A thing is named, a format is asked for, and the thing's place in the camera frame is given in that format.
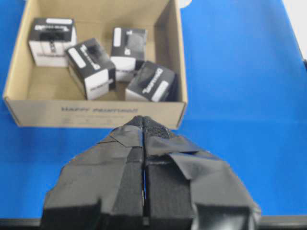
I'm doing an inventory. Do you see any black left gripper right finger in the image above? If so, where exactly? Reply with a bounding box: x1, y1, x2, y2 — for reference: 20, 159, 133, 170
143, 117, 261, 227

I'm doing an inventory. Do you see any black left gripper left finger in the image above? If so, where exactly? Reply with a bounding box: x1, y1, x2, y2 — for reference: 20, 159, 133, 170
43, 116, 143, 227

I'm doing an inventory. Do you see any black box bottom left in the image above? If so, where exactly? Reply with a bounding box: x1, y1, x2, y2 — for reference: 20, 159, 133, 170
125, 61, 177, 102

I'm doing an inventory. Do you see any black box centre tilted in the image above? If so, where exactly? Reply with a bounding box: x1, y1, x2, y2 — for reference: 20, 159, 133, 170
65, 38, 116, 100

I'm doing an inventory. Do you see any brown cardboard box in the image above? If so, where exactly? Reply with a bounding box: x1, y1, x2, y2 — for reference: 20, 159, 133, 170
3, 0, 188, 129

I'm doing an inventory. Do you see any black box lower centre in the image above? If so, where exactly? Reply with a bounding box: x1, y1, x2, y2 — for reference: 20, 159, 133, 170
111, 27, 147, 82

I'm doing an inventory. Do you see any black box top left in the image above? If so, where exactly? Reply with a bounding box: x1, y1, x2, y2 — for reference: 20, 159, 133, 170
28, 18, 77, 68

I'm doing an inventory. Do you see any blue table cloth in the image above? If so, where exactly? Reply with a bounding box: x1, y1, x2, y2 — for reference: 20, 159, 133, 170
0, 0, 307, 219

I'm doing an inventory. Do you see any white plastic tray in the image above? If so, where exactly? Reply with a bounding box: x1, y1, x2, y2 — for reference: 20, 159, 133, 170
179, 0, 192, 8

